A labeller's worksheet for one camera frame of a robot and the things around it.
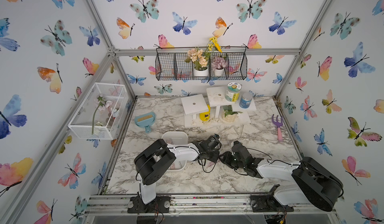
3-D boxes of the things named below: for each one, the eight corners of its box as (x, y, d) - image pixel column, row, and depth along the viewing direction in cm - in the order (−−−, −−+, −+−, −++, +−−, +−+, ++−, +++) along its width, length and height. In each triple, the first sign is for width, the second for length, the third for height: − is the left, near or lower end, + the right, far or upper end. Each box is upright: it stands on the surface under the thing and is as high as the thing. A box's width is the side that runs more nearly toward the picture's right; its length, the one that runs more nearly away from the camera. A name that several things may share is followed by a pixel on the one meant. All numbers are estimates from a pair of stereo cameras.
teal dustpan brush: (132, 132, 103) (130, 130, 100) (138, 114, 113) (136, 112, 110) (152, 132, 103) (151, 130, 100) (156, 114, 113) (155, 112, 110)
